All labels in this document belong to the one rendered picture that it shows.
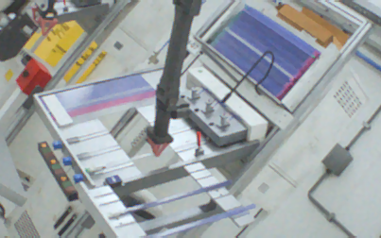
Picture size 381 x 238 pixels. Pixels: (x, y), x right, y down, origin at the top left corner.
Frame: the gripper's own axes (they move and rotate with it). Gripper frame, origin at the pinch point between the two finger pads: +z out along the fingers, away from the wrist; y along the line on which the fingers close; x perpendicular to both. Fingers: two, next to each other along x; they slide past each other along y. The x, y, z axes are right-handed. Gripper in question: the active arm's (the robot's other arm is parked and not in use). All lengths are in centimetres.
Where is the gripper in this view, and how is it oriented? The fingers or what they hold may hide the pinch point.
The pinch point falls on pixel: (156, 153)
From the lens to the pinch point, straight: 224.0
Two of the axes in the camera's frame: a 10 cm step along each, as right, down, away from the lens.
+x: -8.3, 1.4, -5.4
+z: -1.8, 8.5, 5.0
